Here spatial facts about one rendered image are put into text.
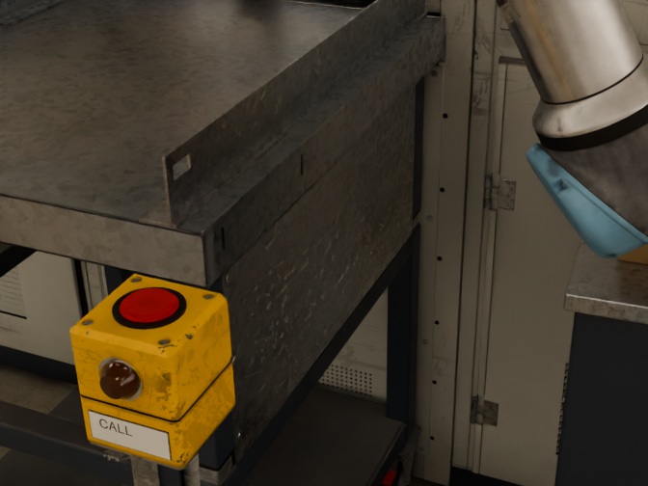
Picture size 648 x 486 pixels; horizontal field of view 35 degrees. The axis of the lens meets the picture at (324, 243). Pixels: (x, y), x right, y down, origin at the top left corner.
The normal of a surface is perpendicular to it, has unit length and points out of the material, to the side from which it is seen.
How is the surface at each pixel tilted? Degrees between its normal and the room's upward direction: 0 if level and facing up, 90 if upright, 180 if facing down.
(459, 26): 90
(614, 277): 0
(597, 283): 0
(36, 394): 0
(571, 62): 94
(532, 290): 90
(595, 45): 82
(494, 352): 90
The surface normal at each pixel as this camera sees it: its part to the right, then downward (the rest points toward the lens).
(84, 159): -0.02, -0.88
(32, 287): -0.40, 0.45
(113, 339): -0.29, -0.30
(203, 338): 0.91, 0.18
